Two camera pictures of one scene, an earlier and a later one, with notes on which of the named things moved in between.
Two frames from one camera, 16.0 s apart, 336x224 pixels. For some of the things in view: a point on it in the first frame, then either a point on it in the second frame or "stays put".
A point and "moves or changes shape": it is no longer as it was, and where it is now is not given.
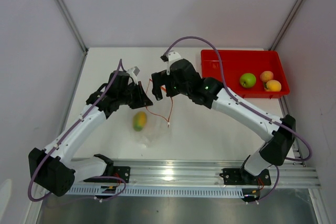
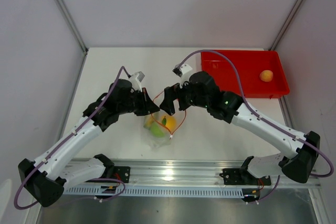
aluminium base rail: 196,172 stays put
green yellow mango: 139,120 -> 149,121
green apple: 248,80 -> 156,130
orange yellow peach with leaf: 272,85 -> 169,121
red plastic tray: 233,64 stays put
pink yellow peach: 266,76 stays put
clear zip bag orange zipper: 151,126 moves or changes shape
